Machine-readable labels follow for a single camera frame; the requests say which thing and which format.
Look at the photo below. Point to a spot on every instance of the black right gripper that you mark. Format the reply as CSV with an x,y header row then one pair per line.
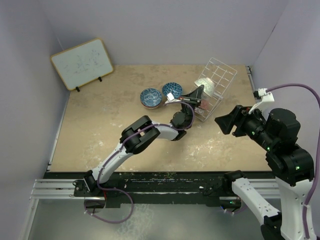
x,y
238,116

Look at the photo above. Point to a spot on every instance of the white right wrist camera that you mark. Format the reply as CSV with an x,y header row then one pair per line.
x,y
264,99

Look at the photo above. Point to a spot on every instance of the blue floral pattern bowl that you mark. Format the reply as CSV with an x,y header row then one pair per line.
x,y
151,96

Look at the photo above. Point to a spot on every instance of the blue triangle pattern bowl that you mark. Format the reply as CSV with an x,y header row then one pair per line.
x,y
174,88

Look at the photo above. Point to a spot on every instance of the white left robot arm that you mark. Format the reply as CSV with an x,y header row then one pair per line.
x,y
140,134

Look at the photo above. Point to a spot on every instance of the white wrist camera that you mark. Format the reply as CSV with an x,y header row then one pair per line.
x,y
170,99
264,99

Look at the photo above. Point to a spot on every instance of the white wire dish rack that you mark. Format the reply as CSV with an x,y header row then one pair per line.
x,y
222,75

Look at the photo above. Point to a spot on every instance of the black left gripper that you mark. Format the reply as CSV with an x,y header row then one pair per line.
x,y
193,98

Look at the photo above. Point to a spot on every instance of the orange floral pattern bowl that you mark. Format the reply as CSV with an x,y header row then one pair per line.
x,y
205,105

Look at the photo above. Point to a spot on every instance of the white bowl maroon pattern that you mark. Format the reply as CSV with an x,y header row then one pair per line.
x,y
200,111

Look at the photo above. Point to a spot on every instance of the white bowl green pattern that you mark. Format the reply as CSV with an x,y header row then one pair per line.
x,y
209,85

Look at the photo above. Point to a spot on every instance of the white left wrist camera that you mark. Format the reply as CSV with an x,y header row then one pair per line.
x,y
170,99

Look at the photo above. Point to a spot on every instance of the small whiteboard yellow frame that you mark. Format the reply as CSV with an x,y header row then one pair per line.
x,y
82,64

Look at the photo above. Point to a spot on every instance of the red rimmed bowl underneath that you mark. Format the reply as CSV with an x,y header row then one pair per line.
x,y
150,107

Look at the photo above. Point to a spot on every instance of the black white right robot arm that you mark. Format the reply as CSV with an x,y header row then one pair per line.
x,y
292,166

